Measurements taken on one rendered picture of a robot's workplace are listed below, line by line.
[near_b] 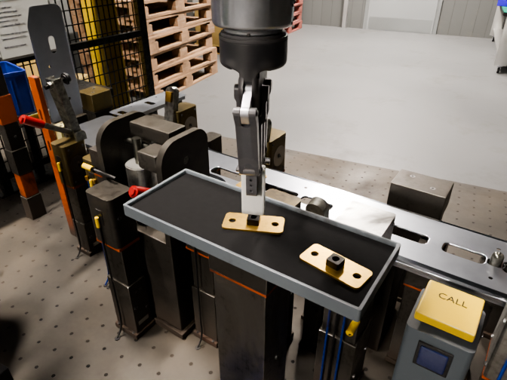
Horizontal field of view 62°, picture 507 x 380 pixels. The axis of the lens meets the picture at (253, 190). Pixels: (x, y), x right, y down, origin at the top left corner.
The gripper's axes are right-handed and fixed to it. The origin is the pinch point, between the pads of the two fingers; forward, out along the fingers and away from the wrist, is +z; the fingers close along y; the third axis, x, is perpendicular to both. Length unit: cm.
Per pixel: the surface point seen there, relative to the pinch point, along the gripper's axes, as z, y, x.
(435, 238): 21.5, 22.9, -32.2
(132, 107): 22, 84, 56
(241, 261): 5.4, -8.2, 0.1
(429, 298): 5.5, -11.0, -21.4
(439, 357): 9.4, -15.5, -22.4
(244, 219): 5.2, 0.5, 1.3
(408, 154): 122, 278, -83
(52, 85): 2, 43, 56
